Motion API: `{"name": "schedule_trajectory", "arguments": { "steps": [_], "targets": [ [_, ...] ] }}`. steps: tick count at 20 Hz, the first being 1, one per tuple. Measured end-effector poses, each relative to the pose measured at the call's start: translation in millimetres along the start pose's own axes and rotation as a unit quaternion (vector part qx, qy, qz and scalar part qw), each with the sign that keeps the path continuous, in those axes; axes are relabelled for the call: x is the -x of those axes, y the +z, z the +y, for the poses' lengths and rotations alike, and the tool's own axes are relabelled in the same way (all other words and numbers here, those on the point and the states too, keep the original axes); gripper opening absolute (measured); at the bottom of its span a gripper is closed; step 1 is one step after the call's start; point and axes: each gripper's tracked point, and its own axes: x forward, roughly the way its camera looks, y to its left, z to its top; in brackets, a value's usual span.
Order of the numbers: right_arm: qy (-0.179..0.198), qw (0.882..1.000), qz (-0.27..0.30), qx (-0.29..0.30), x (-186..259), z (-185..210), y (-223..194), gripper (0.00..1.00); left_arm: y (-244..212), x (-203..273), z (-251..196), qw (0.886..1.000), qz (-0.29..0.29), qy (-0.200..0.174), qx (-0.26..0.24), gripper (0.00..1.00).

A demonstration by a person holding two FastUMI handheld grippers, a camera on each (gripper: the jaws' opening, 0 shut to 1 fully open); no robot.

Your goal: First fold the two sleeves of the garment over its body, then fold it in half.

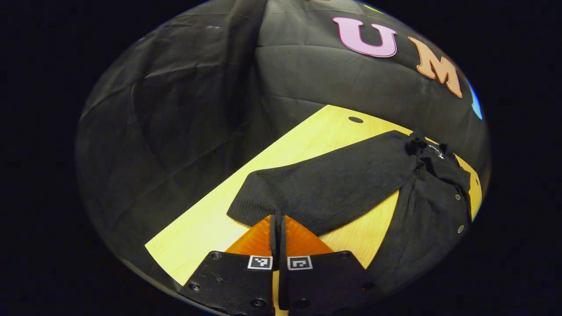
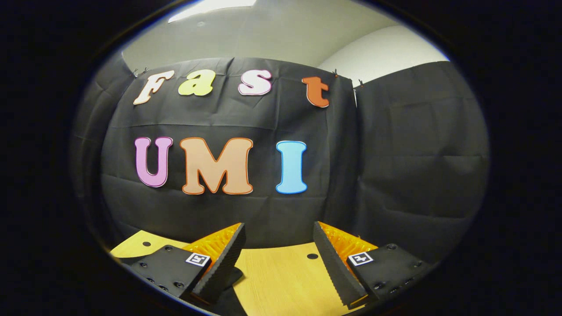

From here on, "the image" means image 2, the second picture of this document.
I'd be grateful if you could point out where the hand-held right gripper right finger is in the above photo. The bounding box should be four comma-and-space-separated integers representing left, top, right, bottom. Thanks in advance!
313, 221, 440, 310

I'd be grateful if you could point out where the black backdrop cloth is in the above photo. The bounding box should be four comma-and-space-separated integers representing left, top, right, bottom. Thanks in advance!
70, 55, 490, 264

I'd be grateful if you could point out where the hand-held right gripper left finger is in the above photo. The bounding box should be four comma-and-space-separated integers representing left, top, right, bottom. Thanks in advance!
130, 222, 247, 306

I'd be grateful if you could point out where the black button-up jacket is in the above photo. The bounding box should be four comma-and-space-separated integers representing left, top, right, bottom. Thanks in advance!
193, 266, 249, 316

